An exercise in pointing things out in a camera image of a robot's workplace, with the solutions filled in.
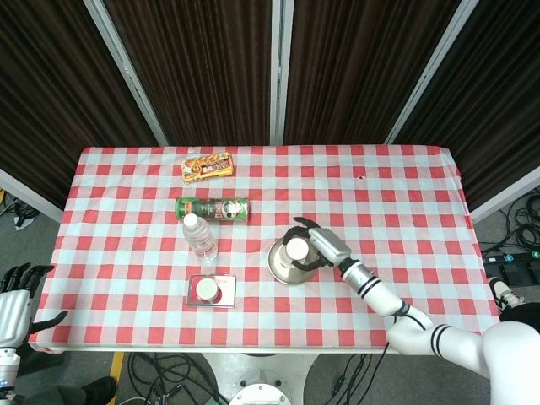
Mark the round metal plate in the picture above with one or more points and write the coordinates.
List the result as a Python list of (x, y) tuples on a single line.
[(280, 270)]

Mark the clear plastic water bottle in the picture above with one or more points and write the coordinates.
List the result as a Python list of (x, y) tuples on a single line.
[(200, 240)]

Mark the red white checkered tablecloth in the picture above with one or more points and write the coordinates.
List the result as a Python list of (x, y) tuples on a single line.
[(126, 295)]

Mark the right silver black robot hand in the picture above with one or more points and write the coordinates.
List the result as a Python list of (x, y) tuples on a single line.
[(329, 244)]

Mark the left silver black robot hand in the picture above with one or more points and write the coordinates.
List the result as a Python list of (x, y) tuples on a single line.
[(12, 316)]

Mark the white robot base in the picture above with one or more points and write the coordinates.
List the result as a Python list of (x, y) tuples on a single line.
[(257, 375)]

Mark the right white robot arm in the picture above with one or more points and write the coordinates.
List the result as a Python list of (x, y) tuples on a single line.
[(379, 295)]

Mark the white round lidded jar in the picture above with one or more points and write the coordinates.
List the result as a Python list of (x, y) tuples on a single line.
[(207, 289)]

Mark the aluminium partition post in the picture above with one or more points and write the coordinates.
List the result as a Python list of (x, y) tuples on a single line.
[(29, 196), (280, 71), (126, 73), (506, 196), (426, 80)]

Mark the green chips can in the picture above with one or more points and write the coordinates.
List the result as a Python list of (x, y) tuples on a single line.
[(211, 208)]

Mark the black power strip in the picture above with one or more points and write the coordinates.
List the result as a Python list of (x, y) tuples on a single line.
[(512, 257)]

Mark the white paper cup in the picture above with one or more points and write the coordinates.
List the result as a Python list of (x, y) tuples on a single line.
[(296, 250)]

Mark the orange snack box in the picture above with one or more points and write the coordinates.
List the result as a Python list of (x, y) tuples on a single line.
[(207, 167)]

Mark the dark brown curtain panel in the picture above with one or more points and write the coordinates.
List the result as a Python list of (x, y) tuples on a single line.
[(50, 105), (358, 71), (498, 105), (198, 71)]

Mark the white black sneaker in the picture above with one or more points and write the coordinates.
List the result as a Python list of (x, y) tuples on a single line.
[(506, 293)]

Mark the black shoe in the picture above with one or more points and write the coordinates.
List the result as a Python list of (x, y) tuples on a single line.
[(101, 390)]

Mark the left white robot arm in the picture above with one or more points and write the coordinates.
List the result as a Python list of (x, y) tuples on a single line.
[(7, 369)]

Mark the flat red white box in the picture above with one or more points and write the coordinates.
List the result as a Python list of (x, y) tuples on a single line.
[(228, 291)]

